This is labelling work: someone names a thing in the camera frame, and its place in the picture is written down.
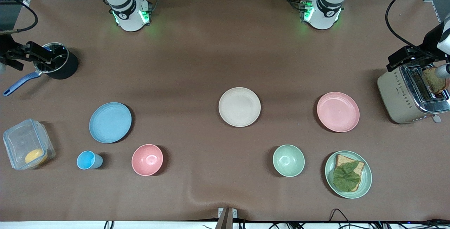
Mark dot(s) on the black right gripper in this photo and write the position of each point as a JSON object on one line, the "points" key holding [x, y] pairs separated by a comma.
{"points": [[6, 49]]}

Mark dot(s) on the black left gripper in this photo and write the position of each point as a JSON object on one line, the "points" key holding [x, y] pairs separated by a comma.
{"points": [[429, 42]]}

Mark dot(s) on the pink plate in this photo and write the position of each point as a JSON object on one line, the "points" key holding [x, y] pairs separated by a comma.
{"points": [[338, 112]]}

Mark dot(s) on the blue plate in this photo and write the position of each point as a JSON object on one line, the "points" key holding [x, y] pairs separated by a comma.
{"points": [[110, 122]]}

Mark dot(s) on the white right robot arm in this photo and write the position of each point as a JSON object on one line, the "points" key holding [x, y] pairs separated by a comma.
{"points": [[128, 7]]}

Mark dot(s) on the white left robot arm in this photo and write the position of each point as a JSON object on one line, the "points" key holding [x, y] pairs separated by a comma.
{"points": [[325, 5]]}

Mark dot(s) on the beige and chrome toaster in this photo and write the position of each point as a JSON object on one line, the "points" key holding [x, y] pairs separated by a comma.
{"points": [[397, 95]]}

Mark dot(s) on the brown toast slice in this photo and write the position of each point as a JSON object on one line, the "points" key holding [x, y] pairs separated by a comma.
{"points": [[433, 83]]}

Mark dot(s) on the clear plastic container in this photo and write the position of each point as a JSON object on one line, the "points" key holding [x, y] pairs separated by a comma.
{"points": [[21, 139]]}

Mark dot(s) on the yellow round food item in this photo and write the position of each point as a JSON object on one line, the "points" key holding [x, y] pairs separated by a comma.
{"points": [[35, 157]]}

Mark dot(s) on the bread slice under lettuce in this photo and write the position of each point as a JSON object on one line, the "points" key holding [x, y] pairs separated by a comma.
{"points": [[353, 161]]}

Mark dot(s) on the blue cup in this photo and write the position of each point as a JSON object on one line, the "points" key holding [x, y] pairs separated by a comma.
{"points": [[88, 160]]}

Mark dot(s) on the green plate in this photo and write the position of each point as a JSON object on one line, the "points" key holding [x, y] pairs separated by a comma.
{"points": [[365, 179]]}

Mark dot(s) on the green lettuce leaf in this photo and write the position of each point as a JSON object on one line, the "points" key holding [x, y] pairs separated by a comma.
{"points": [[346, 178]]}

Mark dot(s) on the green bowl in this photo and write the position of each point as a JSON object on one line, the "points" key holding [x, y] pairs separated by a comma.
{"points": [[288, 160]]}

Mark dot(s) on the pink bowl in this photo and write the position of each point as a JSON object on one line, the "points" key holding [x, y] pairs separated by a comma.
{"points": [[147, 159]]}

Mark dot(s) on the beige plate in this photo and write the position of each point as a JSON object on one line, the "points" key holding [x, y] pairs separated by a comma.
{"points": [[239, 107]]}

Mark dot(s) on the brown table cover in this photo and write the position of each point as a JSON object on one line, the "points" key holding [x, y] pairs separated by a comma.
{"points": [[211, 46]]}

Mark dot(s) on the metal table edge bracket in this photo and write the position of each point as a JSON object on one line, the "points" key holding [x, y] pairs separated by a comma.
{"points": [[227, 216]]}

